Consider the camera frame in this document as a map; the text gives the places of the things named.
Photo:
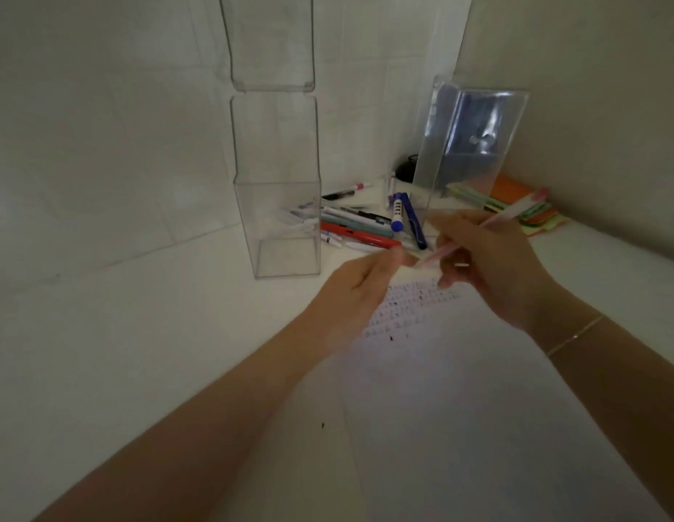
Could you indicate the person's right hand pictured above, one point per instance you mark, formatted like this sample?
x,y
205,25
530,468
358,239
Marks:
x,y
500,271

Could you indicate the person's left hand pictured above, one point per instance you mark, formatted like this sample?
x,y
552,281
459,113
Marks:
x,y
353,304

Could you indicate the pile of assorted pens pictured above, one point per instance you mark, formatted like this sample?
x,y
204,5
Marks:
x,y
359,234

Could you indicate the clear acrylic box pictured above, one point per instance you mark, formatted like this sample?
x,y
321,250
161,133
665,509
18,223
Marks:
x,y
467,135
277,146

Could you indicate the white paper sheet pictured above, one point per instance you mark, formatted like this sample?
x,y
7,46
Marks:
x,y
467,429

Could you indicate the person's right forearm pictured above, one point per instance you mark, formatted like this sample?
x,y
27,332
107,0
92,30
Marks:
x,y
631,402

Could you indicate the person's left forearm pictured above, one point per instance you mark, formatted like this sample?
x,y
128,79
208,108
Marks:
x,y
179,451

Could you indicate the stack of coloured sticky notes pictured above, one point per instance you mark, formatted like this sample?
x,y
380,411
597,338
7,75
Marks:
x,y
511,192

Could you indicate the black bag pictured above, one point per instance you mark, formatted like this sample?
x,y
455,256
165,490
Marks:
x,y
406,169

